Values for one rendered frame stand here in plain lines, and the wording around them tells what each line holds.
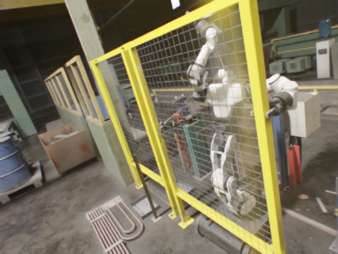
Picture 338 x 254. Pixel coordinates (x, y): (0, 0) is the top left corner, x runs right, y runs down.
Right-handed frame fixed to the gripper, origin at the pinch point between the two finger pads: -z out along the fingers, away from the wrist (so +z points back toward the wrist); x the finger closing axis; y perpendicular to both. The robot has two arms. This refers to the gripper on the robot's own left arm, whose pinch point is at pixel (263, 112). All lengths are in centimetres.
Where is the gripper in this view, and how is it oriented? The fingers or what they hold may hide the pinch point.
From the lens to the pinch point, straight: 106.7
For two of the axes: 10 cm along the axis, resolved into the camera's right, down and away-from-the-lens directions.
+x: -5.6, -1.5, 8.2
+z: 7.9, -3.9, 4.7
